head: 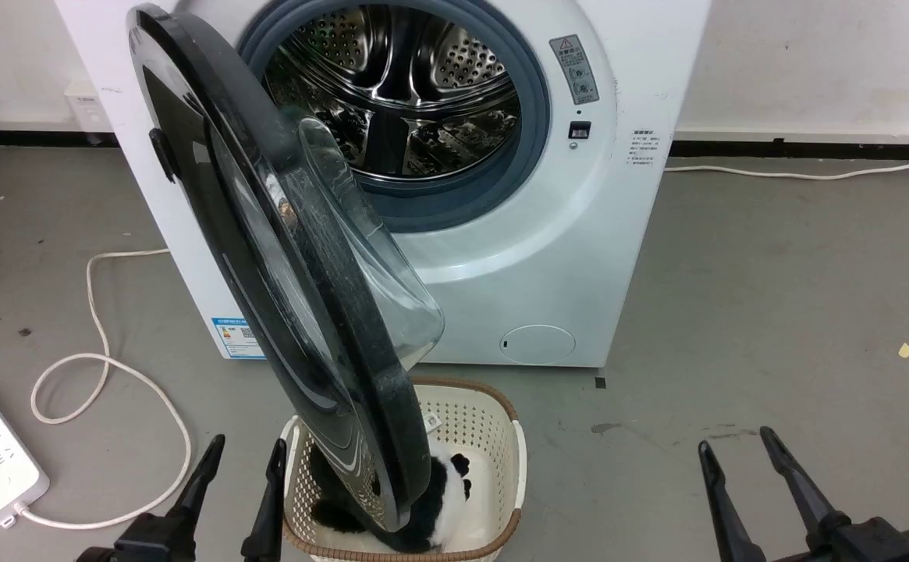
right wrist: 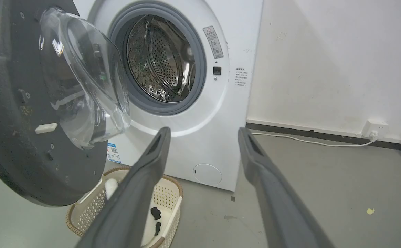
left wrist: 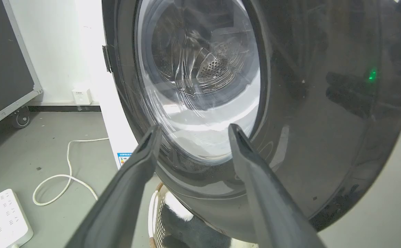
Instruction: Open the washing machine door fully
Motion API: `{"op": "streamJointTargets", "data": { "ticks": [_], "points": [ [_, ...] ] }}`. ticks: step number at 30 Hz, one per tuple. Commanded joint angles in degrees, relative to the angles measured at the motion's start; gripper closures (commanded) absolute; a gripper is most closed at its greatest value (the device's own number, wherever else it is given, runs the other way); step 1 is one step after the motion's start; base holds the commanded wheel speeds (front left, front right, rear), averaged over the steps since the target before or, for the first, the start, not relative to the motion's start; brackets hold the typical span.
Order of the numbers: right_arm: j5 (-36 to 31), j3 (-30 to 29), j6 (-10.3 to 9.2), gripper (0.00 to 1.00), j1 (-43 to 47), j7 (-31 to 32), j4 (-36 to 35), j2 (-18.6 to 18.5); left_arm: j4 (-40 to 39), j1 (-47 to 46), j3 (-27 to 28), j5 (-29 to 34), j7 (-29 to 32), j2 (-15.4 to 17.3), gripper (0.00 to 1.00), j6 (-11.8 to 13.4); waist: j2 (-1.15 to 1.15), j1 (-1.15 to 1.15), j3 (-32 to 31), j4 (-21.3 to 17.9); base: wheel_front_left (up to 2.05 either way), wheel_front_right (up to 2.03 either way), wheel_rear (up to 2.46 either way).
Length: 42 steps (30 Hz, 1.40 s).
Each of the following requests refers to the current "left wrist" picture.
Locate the black and white clothing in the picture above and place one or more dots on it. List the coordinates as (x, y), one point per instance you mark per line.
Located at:
(186, 230)

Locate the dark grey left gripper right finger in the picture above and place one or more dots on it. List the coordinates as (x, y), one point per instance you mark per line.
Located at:
(265, 196)

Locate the white wall socket box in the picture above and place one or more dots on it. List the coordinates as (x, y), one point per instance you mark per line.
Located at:
(82, 96)

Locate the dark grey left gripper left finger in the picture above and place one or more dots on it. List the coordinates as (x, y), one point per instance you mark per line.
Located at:
(124, 193)

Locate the white washing machine body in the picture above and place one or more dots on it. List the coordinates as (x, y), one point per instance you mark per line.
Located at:
(117, 131)

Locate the white woven laundry basket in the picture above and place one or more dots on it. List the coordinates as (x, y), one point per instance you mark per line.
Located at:
(158, 220)

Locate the white power strip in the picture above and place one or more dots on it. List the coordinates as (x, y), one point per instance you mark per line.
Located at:
(4, 218)

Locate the black flight case with wheels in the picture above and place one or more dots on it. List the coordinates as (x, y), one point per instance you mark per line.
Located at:
(2, 58)

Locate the dark round washing machine door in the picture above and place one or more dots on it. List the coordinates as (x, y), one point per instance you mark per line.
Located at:
(324, 103)

